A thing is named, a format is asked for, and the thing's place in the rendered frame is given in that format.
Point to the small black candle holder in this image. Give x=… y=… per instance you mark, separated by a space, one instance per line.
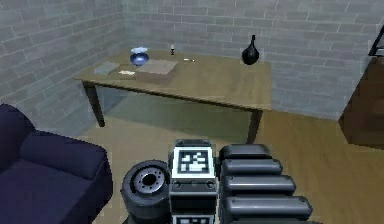
x=172 y=49

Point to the black bottle vase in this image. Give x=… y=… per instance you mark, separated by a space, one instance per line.
x=250 y=53

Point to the small white pencil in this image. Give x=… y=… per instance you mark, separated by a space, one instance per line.
x=189 y=59

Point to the brown wooden table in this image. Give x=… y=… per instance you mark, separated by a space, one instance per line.
x=206 y=83

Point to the dark purple sofa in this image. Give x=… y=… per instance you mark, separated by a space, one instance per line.
x=46 y=173

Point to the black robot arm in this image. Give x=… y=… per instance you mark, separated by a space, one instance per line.
x=256 y=186

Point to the blue round vase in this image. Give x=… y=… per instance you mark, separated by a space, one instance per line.
x=139 y=57

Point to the brown cardboard box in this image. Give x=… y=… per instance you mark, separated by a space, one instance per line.
x=156 y=70

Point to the black framed object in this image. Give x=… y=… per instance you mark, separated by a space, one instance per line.
x=377 y=43

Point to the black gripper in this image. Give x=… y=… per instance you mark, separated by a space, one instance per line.
x=146 y=190

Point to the small white paper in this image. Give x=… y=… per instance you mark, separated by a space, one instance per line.
x=127 y=72

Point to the dark brown wooden cupboard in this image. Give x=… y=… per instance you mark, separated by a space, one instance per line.
x=366 y=106

